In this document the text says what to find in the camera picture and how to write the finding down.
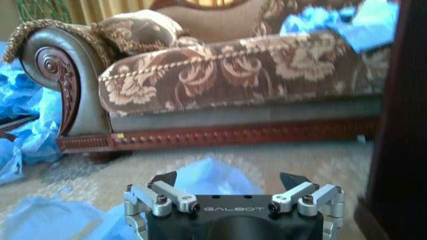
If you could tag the brown floral fringed cushion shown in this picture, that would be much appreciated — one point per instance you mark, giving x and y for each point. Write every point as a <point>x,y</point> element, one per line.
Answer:
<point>141,32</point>

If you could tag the yellow curtain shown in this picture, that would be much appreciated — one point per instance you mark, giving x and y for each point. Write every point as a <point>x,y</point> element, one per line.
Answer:
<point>101,10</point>

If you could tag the green leafy plant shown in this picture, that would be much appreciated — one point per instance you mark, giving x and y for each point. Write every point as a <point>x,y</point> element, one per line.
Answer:
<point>43,10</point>

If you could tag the crumpled blue plastic bag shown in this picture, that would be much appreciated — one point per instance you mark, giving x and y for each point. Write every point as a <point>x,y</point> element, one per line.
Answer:
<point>57,220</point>
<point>23,100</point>
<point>364,22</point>
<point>214,177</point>

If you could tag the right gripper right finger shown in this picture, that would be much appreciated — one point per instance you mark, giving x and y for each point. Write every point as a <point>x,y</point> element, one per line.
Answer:
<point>309,193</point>

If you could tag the dark wooden furniture post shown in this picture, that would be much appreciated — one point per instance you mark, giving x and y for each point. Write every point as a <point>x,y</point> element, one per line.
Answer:
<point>401,125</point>

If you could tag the brown floral carved sofa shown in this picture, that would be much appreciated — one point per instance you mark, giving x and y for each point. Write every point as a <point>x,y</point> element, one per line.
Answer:
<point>234,82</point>

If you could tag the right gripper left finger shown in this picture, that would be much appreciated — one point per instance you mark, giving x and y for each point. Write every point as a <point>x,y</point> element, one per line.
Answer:
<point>157,193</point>

